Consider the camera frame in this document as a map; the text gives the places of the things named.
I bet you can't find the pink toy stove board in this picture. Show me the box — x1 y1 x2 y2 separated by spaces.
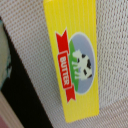
0 91 24 128

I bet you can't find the woven beige placemat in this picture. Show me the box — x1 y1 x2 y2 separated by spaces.
0 0 128 128

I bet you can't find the grey teal gripper finger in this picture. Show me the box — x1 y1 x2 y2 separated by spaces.
0 20 12 89

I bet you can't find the yellow toy butter box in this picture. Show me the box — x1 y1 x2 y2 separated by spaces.
43 0 99 123

